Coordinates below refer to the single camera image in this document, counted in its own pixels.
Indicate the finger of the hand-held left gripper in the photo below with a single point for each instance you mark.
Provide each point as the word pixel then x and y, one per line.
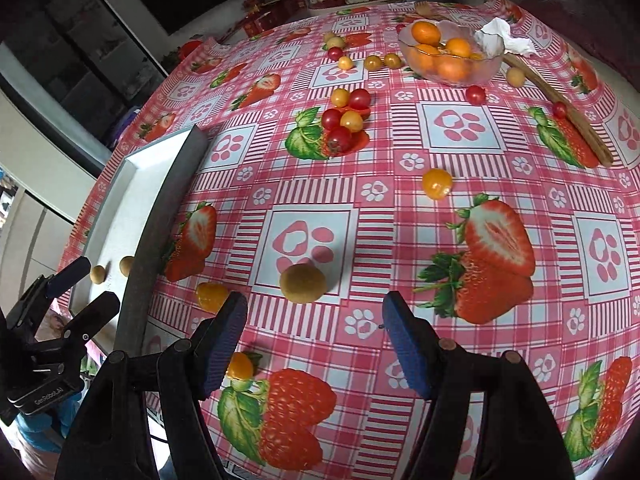
pixel 70 272
pixel 97 312

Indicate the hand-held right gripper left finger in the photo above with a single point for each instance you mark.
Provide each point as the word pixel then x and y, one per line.
pixel 225 345

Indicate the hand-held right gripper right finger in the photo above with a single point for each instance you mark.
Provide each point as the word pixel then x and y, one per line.
pixel 407 355

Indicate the white tray with dark rim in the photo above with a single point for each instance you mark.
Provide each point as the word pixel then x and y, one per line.
pixel 130 200

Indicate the large brown round fruit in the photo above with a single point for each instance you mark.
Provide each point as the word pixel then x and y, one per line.
pixel 302 284

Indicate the orange kumquat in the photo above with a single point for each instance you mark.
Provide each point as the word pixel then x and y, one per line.
pixel 212 295
pixel 240 366
pixel 437 183

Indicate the small brown longan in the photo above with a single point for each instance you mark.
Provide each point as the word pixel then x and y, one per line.
pixel 97 273
pixel 127 265

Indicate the blue cloth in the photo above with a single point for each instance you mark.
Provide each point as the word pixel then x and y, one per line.
pixel 40 430

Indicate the red checkered strawberry tablecloth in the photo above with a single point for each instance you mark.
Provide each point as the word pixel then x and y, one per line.
pixel 380 240

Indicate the dark glass cabinet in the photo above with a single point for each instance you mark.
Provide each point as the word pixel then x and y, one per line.
pixel 55 60

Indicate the red cherry tomato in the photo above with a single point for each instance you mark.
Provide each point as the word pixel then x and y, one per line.
pixel 335 53
pixel 339 139
pixel 359 98
pixel 401 27
pixel 331 119
pixel 475 94
pixel 560 109

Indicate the wooden back scratcher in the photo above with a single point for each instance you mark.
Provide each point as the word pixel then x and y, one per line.
pixel 575 125

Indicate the orange mandarin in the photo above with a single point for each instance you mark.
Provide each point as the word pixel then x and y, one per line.
pixel 426 57
pixel 458 47
pixel 426 32
pixel 452 69

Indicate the clear glass bowl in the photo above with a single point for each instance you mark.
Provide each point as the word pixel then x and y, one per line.
pixel 487 67

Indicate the red gift boxes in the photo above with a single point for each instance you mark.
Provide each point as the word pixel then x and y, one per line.
pixel 265 15

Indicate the crumpled white tissue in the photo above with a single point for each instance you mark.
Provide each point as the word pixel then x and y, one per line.
pixel 500 37

